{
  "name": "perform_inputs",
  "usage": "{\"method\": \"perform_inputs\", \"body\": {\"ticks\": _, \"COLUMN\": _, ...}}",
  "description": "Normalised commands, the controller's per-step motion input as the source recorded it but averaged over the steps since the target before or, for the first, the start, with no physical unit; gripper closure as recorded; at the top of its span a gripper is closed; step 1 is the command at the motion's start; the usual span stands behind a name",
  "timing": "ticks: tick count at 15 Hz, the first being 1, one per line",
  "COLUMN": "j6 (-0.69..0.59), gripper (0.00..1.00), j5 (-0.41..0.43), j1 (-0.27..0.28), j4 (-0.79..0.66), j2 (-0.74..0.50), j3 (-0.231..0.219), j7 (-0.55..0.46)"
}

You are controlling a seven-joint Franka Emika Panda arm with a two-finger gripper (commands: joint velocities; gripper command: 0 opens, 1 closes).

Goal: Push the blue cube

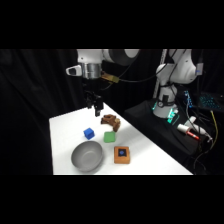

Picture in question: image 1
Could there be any red marker pen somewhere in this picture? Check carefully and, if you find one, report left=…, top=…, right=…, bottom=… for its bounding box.
left=186, top=130, right=201, bottom=141

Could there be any black curtain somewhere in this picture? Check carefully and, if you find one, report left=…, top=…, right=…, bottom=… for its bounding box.
left=0, top=49, right=88, bottom=176

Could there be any blue lit device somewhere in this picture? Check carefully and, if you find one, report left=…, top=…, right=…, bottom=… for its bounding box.
left=183, top=89, right=195, bottom=108

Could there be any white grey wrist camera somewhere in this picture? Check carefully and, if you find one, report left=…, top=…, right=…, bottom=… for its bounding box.
left=65, top=64, right=83, bottom=77

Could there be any white cylinder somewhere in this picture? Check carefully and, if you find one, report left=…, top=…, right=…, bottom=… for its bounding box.
left=176, top=123, right=192, bottom=134

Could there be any orange block with blue print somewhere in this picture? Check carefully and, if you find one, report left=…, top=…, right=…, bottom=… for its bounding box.
left=113, top=145, right=131, bottom=165

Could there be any green block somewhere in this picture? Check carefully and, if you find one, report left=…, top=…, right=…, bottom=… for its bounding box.
left=103, top=131, right=117, bottom=144

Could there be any small green light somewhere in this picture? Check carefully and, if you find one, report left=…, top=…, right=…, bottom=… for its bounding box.
left=167, top=107, right=180, bottom=126

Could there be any blue cube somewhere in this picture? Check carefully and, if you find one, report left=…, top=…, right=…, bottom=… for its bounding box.
left=83, top=127, right=96, bottom=141

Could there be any black cable with yellow connector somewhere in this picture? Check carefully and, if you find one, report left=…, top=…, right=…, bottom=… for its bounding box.
left=100, top=49, right=174, bottom=84

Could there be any black robot stand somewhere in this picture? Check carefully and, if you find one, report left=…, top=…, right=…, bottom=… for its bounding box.
left=124, top=99, right=204, bottom=164

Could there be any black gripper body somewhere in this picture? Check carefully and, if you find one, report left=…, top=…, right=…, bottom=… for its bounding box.
left=84, top=89, right=103, bottom=109

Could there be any grey metal bowl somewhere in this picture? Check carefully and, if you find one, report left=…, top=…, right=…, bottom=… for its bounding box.
left=70, top=140, right=104, bottom=173

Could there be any keyboard with teal lights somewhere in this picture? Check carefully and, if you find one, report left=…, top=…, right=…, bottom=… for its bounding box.
left=198, top=93, right=224, bottom=112

